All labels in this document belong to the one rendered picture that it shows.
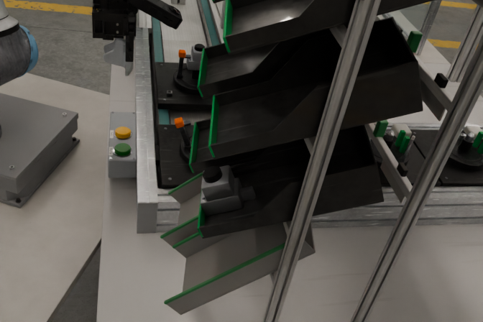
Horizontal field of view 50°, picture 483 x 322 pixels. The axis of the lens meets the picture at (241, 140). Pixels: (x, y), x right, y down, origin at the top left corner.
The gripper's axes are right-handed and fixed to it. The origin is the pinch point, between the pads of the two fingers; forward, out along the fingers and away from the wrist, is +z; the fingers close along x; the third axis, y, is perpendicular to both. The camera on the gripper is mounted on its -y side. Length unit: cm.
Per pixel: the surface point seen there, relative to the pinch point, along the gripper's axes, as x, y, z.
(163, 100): -28.3, -9.6, 26.2
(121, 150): -5.4, 1.9, 26.1
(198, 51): -37.5, -19.6, 14.7
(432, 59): -84, -128, 37
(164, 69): -46, -11, 26
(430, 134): -15, -88, 26
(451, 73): -66, -127, 34
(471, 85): 48, -40, -28
